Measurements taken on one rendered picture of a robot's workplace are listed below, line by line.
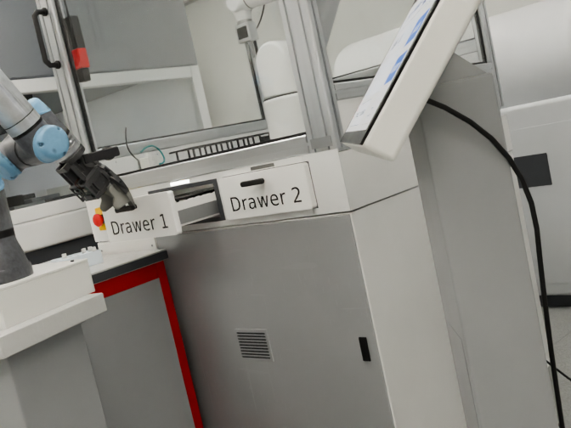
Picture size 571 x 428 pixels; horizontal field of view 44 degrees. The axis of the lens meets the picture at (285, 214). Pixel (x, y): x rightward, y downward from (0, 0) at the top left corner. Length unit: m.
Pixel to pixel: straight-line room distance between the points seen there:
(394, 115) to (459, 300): 0.35
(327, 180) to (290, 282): 0.30
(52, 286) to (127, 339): 0.53
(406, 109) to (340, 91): 0.75
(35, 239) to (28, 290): 1.19
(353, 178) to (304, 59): 0.29
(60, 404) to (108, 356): 0.47
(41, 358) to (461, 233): 0.83
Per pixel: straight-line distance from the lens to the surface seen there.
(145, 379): 2.01
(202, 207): 1.83
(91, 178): 1.75
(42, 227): 2.63
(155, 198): 1.78
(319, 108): 1.60
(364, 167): 1.66
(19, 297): 1.42
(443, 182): 1.09
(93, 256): 2.06
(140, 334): 1.99
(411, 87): 0.90
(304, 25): 1.62
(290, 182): 1.66
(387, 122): 0.89
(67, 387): 1.50
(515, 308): 1.15
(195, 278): 2.00
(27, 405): 1.43
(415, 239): 1.82
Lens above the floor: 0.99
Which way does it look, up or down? 6 degrees down
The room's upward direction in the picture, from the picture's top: 12 degrees counter-clockwise
